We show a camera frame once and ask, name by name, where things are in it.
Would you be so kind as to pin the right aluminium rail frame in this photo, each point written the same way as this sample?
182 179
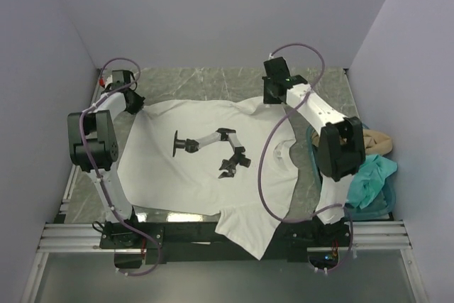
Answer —
380 235

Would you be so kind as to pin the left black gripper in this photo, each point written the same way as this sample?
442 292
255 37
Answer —
138 105

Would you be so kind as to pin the black base beam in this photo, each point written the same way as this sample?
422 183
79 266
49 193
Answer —
198 241

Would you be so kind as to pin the teal t shirt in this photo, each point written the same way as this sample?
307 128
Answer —
369 180

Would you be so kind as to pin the beige t shirt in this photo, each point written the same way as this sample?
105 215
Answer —
376 143

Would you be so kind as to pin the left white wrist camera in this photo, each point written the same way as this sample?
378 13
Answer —
106 79

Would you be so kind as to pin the teal plastic basket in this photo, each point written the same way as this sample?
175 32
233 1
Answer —
382 205

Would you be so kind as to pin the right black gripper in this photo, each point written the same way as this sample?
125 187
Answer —
267 99

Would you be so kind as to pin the white t shirt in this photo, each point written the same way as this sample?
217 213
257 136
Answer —
251 203

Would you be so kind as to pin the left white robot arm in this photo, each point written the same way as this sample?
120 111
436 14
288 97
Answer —
94 147

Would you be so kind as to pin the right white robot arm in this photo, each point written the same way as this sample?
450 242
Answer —
336 171

